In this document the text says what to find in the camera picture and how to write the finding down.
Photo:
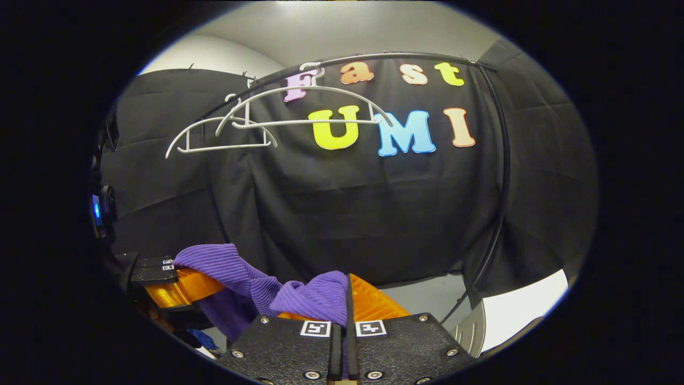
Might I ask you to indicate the purple ribbed jacket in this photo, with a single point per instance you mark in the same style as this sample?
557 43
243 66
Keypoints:
315 297

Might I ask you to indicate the ribbed grey metal part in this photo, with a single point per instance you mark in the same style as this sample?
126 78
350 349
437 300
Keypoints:
470 331

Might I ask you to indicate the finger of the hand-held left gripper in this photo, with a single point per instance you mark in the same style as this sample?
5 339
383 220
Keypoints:
181 289
155 261

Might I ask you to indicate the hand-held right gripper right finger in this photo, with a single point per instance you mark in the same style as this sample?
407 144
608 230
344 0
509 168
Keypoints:
406 347

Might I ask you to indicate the black clothes rack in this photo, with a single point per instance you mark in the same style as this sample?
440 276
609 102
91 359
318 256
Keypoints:
505 176

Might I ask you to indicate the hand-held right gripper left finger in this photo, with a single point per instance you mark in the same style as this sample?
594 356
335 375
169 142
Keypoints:
288 347

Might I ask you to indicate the white clothes hanger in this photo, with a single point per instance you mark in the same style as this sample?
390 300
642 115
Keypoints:
224 147
299 123

